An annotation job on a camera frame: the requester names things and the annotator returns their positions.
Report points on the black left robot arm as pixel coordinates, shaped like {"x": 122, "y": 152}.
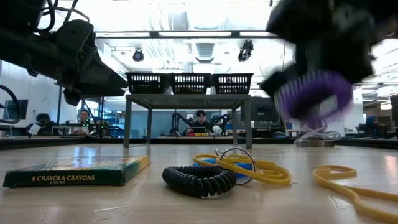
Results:
{"x": 18, "y": 46}

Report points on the black ceiling camera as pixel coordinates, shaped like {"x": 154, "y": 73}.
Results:
{"x": 245, "y": 50}
{"x": 137, "y": 56}

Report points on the white tag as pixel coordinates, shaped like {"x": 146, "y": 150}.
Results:
{"x": 34, "y": 130}

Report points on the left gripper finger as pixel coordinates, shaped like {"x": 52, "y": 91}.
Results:
{"x": 102, "y": 84}

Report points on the background black robot arm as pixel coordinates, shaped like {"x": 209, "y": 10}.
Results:
{"x": 178, "y": 123}
{"x": 222, "y": 121}

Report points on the grey perforated metal shelf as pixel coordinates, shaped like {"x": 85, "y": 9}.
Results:
{"x": 186, "y": 101}

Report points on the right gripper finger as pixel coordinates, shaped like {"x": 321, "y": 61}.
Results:
{"x": 357, "y": 65}
{"x": 276, "y": 82}

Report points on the black mesh basket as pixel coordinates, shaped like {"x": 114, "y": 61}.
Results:
{"x": 190, "y": 83}
{"x": 146, "y": 83}
{"x": 232, "y": 83}

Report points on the Crayola crayon box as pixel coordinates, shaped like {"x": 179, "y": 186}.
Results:
{"x": 77, "y": 171}

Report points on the small white object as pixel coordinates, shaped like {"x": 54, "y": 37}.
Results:
{"x": 217, "y": 129}

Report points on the person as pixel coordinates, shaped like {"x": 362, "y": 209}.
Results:
{"x": 200, "y": 123}
{"x": 43, "y": 121}
{"x": 371, "y": 124}
{"x": 83, "y": 119}

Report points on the dark wall screen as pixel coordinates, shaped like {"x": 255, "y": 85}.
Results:
{"x": 15, "y": 109}

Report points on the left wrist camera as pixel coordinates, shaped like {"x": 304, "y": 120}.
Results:
{"x": 74, "y": 40}

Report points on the black monitor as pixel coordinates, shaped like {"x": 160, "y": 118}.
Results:
{"x": 264, "y": 112}

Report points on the yellow rubber band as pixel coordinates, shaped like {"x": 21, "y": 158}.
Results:
{"x": 273, "y": 175}
{"x": 318, "y": 178}

